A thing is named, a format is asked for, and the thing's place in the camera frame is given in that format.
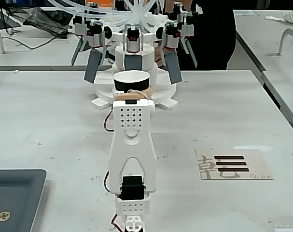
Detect black paper cup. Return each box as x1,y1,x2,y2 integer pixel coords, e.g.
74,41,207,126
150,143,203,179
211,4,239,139
113,70,151,94

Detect black plastic bag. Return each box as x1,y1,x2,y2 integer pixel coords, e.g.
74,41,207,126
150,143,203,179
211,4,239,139
22,7,73,40

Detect translucent tube bundle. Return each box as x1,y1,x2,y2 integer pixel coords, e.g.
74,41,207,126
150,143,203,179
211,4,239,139
48,0,161,27

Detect dark grey tray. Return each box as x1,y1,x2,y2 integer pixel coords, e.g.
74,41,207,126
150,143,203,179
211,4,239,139
0,169,48,232

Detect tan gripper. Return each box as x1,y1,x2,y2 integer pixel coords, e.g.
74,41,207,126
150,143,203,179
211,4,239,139
115,86,153,101

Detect grey valve paddle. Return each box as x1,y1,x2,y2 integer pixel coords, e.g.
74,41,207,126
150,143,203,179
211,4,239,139
181,36,198,69
70,37,89,66
164,50,183,85
84,49,105,84
124,54,143,72

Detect person in black clothes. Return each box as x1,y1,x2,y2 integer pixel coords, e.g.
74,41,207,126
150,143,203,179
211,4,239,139
164,0,239,71

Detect red and black arm cable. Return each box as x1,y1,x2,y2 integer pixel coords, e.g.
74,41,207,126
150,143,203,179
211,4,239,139
103,109,114,132

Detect white carousel dispenser machine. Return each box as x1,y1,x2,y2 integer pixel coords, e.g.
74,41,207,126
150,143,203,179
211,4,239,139
70,9,198,111

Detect card with three black bars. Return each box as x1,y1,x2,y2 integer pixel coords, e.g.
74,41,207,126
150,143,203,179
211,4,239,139
195,148,275,181

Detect white paper scrap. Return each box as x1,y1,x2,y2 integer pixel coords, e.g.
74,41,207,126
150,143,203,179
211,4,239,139
265,15,285,23

